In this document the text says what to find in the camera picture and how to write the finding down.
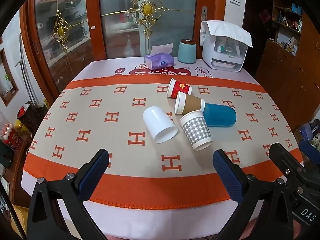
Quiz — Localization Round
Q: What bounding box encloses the white plastic cup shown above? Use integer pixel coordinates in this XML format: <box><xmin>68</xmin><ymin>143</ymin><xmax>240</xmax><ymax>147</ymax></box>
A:
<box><xmin>143</xmin><ymin>106</ymin><xmax>178</xmax><ymax>144</ymax></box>

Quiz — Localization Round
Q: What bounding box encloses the blue plastic cup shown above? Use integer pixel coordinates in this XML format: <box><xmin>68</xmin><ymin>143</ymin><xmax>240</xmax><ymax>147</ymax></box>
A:
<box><xmin>203</xmin><ymin>103</ymin><xmax>236</xmax><ymax>127</ymax></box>

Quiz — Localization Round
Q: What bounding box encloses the grey checked paper cup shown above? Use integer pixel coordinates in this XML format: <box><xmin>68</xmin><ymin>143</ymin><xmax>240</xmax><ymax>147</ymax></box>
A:
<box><xmin>179</xmin><ymin>111</ymin><xmax>213</xmax><ymax>151</ymax></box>

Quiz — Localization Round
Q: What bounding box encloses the brown sleeve paper cup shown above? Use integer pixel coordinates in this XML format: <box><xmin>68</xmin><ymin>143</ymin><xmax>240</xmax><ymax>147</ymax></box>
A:
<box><xmin>174</xmin><ymin>92</ymin><xmax>205</xmax><ymax>115</ymax></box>

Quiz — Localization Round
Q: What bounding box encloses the red paper cup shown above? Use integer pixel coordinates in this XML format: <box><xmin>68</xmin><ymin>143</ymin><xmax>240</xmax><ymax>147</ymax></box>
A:
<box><xmin>167</xmin><ymin>78</ymin><xmax>192</xmax><ymax>99</ymax></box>

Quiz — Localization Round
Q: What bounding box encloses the red egg carton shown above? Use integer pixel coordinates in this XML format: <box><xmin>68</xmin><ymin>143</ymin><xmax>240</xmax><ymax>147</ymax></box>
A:
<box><xmin>1</xmin><ymin>123</ymin><xmax>23</xmax><ymax>151</ymax></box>

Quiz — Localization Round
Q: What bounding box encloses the dark basket with red items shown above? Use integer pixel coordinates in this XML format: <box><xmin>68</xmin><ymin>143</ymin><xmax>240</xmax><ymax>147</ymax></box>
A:
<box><xmin>17</xmin><ymin>101</ymin><xmax>41</xmax><ymax>134</ymax></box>

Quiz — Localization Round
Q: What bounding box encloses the wooden shelf with items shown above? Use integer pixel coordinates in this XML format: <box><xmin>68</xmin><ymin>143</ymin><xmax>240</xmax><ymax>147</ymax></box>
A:
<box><xmin>271</xmin><ymin>0</ymin><xmax>303</xmax><ymax>56</ymax></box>

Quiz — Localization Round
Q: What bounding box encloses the white countertop appliance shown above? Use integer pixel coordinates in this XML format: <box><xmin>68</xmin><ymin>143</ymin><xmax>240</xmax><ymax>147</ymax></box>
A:
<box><xmin>202</xmin><ymin>31</ymin><xmax>251</xmax><ymax>72</ymax></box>

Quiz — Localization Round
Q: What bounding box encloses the orange H-pattern tablecloth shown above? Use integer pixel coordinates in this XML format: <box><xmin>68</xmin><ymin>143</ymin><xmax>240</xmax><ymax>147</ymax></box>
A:
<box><xmin>21</xmin><ymin>57</ymin><xmax>302</xmax><ymax>239</ymax></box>

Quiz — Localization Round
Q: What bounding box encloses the white cloth on appliance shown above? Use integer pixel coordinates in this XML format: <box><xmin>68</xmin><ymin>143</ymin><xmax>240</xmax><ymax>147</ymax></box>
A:
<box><xmin>200</xmin><ymin>20</ymin><xmax>253</xmax><ymax>48</ymax></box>

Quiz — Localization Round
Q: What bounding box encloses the teal canister with lid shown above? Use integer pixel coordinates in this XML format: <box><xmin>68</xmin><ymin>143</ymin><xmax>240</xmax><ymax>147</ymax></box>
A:
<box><xmin>177</xmin><ymin>39</ymin><xmax>196</xmax><ymax>64</ymax></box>

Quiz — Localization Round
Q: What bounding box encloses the purple tissue pack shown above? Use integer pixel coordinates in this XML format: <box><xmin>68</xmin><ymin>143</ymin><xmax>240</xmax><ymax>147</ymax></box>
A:
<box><xmin>144</xmin><ymin>43</ymin><xmax>175</xmax><ymax>70</ymax></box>

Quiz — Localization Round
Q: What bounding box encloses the wooden glass sliding door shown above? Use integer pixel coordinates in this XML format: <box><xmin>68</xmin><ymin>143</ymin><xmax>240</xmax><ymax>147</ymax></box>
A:
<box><xmin>20</xmin><ymin>0</ymin><xmax>226</xmax><ymax>103</ymax></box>

